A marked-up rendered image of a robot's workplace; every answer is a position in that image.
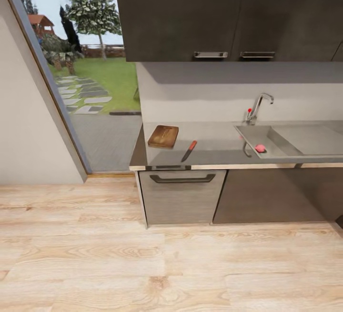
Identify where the parer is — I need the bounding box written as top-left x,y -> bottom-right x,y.
182,141 -> 197,161

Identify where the cutting board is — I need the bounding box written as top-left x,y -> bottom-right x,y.
148,125 -> 179,148

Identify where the vidalia onion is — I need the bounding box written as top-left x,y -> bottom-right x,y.
255,144 -> 265,152

